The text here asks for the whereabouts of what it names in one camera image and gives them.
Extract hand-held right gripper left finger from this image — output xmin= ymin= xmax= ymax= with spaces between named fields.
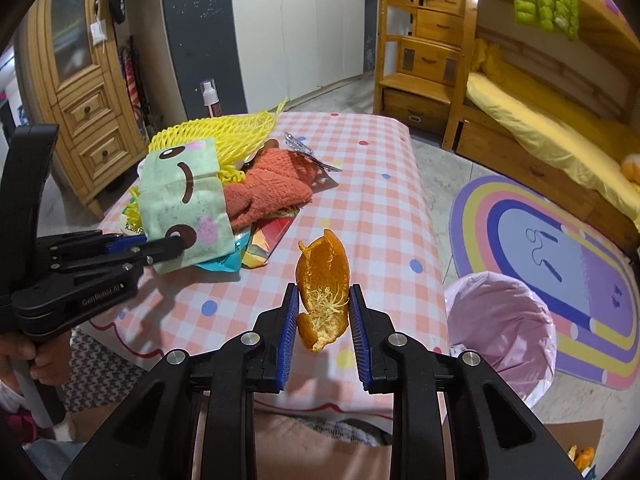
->
xmin=62 ymin=282 xmax=301 ymax=480

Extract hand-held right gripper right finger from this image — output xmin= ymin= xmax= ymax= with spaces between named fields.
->
xmin=348 ymin=284 xmax=583 ymax=480

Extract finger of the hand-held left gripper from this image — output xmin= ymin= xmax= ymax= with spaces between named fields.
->
xmin=50 ymin=236 xmax=187 ymax=275
xmin=47 ymin=230 xmax=148 ymax=257

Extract green smiley face cloth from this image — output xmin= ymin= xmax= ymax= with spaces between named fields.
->
xmin=136 ymin=137 xmax=238 ymax=275

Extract pink bag trash bin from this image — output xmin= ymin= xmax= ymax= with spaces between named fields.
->
xmin=444 ymin=271 xmax=558 ymax=408

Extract person's left hand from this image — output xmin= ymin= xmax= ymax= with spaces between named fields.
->
xmin=0 ymin=330 xmax=75 ymax=386

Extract yellow green snack packet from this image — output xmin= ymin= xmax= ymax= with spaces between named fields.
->
xmin=122 ymin=195 xmax=147 ymax=237

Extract blue snack packet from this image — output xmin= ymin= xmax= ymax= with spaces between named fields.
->
xmin=195 ymin=254 xmax=242 ymax=274

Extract houndstooth cloth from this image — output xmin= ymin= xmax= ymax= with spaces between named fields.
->
xmin=65 ymin=330 xmax=151 ymax=411

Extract red yellow snack packet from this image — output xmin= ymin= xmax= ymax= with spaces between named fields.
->
xmin=240 ymin=210 xmax=301 ymax=268

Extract orange towel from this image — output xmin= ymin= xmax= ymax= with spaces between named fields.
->
xmin=222 ymin=147 xmax=331 ymax=231

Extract yellow foam fruit net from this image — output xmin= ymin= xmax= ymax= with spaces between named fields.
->
xmin=147 ymin=97 xmax=291 ymax=186

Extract wooden cabinet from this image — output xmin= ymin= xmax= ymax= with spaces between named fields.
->
xmin=22 ymin=0 xmax=151 ymax=218

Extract pink checked tablecloth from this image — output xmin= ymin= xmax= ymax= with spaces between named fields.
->
xmin=77 ymin=111 xmax=451 ymax=413

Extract dark patterned leaning item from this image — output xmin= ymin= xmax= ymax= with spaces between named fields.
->
xmin=117 ymin=35 xmax=153 ymax=146

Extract pump bottle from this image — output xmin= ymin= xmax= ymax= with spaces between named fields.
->
xmin=200 ymin=80 xmax=224 ymax=121

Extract silver metal utensil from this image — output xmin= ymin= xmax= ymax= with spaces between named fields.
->
xmin=284 ymin=131 xmax=343 ymax=173

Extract rainbow rug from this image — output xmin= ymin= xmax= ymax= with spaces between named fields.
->
xmin=448 ymin=175 xmax=640 ymax=391

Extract cardboard box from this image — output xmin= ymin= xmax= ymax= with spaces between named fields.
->
xmin=542 ymin=419 xmax=606 ymax=480

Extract white and grey wardrobe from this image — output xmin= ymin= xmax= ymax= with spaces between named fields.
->
xmin=160 ymin=0 xmax=376 ymax=121

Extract yellow bed sheet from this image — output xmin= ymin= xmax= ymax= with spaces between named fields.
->
xmin=467 ymin=40 xmax=640 ymax=211

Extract wooden stair drawers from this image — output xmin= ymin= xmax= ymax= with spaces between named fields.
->
xmin=372 ymin=0 xmax=481 ymax=136

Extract wooden bunk bed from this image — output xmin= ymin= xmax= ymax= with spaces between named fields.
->
xmin=445 ymin=0 xmax=640 ymax=256

